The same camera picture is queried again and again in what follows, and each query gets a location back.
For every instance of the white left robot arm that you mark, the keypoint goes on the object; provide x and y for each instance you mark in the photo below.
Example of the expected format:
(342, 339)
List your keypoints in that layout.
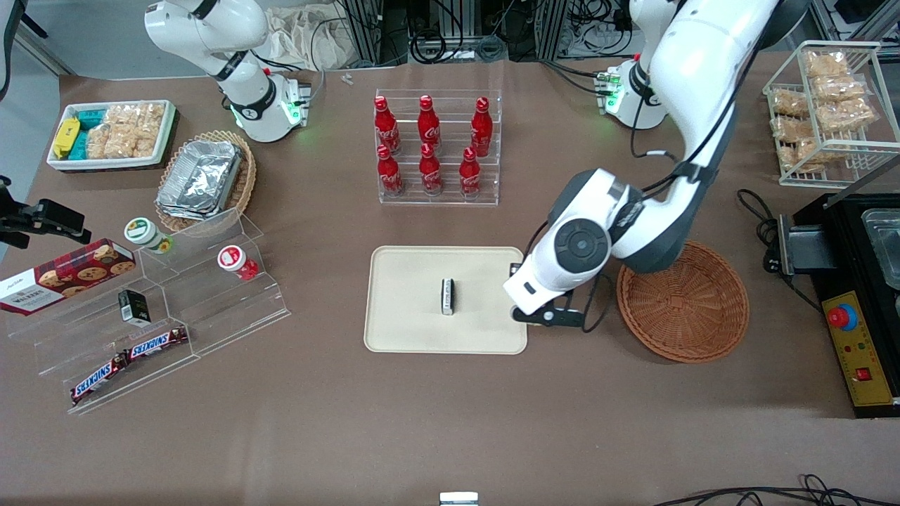
(703, 70)

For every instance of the round brown wicker basket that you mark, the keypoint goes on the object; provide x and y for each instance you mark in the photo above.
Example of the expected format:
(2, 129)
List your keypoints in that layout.
(689, 316)

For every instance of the beige plastic tray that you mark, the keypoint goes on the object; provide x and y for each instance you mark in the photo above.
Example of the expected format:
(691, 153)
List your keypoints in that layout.
(408, 302)

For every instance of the oval light wicker basket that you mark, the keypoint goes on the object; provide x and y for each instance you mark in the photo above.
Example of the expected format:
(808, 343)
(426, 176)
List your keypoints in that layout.
(246, 183)

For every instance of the red cookie box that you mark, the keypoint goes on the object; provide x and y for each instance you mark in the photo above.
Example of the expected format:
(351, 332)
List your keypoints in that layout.
(63, 277)

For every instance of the teal snack packet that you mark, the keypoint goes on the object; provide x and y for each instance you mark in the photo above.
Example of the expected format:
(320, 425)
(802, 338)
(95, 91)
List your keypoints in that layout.
(91, 118)
(79, 145)

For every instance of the white rectangular bin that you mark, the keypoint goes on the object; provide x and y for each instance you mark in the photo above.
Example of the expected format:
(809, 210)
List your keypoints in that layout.
(112, 163)

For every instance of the yellow snack packet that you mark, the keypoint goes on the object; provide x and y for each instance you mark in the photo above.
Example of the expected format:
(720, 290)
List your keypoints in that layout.
(66, 137)

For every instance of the green lid yogurt cup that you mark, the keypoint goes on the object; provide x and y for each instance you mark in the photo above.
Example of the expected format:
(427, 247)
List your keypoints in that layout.
(143, 232)

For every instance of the rice cracker packet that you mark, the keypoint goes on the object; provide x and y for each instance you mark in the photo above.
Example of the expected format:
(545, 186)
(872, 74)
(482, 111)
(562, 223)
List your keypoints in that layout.
(121, 133)
(150, 130)
(98, 142)

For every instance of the small black white packet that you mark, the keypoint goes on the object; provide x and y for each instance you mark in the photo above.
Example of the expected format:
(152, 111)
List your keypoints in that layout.
(448, 296)

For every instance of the small black box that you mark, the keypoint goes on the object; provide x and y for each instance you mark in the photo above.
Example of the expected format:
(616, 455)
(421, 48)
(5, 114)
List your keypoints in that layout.
(133, 307)

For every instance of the stacked foil containers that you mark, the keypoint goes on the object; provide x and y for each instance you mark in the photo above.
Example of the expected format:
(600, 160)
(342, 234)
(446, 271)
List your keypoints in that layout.
(200, 179)

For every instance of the snickers chocolate bar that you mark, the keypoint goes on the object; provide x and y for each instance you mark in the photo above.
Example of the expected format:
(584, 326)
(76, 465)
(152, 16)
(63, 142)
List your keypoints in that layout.
(156, 343)
(98, 379)

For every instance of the red cola bottle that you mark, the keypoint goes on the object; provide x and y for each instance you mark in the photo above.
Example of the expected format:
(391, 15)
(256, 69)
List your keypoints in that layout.
(470, 177)
(389, 176)
(428, 125)
(386, 126)
(430, 174)
(481, 130)

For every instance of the clear acrylic bottle rack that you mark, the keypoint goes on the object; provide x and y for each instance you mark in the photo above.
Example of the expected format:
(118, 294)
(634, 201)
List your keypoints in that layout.
(439, 200)

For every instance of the clear acrylic step display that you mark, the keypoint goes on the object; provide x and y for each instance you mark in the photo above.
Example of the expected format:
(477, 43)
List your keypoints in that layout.
(211, 309)

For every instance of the red lid yogurt cup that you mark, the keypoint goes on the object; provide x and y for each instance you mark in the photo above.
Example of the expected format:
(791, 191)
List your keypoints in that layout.
(232, 258)

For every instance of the white silver device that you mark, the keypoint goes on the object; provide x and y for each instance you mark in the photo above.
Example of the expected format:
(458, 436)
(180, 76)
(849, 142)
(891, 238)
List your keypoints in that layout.
(458, 499)

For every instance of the red emergency stop button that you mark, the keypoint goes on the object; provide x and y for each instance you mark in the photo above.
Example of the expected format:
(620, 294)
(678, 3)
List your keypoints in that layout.
(841, 318)

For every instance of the black appliance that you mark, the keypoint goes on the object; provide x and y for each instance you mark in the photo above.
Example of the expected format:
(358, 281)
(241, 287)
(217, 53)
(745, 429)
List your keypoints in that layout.
(844, 239)

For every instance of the bagged fried snack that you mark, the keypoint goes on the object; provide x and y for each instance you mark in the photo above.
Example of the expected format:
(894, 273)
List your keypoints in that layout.
(790, 104)
(826, 65)
(847, 116)
(793, 128)
(838, 90)
(815, 151)

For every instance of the beige cloth bag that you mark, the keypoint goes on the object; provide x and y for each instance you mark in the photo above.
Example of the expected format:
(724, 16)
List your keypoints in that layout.
(309, 39)

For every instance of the yellow control panel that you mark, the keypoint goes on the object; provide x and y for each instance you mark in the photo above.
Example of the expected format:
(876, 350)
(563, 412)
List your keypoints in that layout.
(868, 351)

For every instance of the steel pan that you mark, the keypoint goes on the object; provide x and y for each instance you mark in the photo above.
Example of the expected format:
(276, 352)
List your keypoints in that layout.
(887, 242)

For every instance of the black chair frame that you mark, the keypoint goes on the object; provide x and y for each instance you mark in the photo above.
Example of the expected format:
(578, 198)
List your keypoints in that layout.
(31, 27)

